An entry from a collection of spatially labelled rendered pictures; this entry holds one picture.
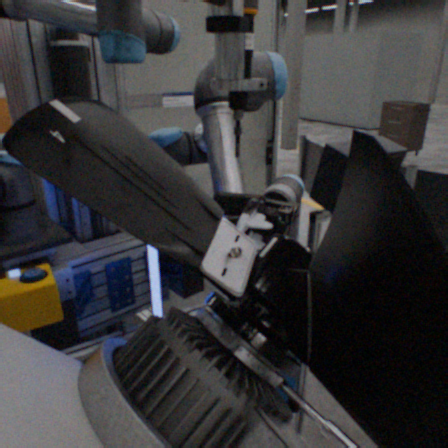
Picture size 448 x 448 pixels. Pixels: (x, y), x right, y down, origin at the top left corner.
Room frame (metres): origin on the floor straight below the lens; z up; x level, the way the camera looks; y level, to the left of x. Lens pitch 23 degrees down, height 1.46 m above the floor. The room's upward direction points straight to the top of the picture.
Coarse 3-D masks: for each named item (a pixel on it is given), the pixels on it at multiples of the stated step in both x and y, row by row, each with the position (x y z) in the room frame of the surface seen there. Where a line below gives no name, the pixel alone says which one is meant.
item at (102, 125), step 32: (32, 128) 0.36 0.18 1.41; (64, 128) 0.39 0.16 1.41; (96, 128) 0.43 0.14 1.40; (128, 128) 0.49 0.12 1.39; (32, 160) 0.33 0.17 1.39; (64, 160) 0.35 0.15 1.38; (96, 160) 0.39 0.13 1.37; (128, 160) 0.42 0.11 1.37; (160, 160) 0.46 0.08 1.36; (64, 192) 0.33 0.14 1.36; (96, 192) 0.35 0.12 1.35; (128, 192) 0.38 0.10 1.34; (160, 192) 0.41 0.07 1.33; (192, 192) 0.45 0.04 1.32; (128, 224) 0.35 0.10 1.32; (160, 224) 0.38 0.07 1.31; (192, 224) 0.41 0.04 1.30; (192, 256) 0.38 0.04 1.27
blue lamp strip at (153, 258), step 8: (152, 248) 0.80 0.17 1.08; (152, 256) 0.79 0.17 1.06; (152, 264) 0.79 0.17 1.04; (152, 272) 0.79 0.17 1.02; (152, 280) 0.79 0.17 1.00; (152, 288) 0.79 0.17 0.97; (152, 296) 0.79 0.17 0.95; (160, 296) 0.80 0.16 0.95; (152, 304) 0.79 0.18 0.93; (160, 304) 0.80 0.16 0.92; (160, 312) 0.80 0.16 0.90
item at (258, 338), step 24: (288, 240) 0.43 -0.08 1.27; (264, 264) 0.42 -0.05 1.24; (288, 264) 0.40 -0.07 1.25; (264, 288) 0.39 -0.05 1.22; (216, 312) 0.38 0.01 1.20; (240, 312) 0.38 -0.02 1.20; (264, 312) 0.38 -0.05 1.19; (240, 336) 0.35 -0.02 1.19; (264, 336) 0.35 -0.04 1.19; (288, 360) 0.34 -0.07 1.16
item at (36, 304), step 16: (48, 272) 0.69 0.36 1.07; (0, 288) 0.63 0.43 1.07; (16, 288) 0.63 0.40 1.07; (32, 288) 0.63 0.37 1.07; (48, 288) 0.64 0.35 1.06; (0, 304) 0.60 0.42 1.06; (16, 304) 0.61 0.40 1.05; (32, 304) 0.63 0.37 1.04; (48, 304) 0.64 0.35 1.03; (0, 320) 0.60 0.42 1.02; (16, 320) 0.61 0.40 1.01; (32, 320) 0.62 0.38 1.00; (48, 320) 0.64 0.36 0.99
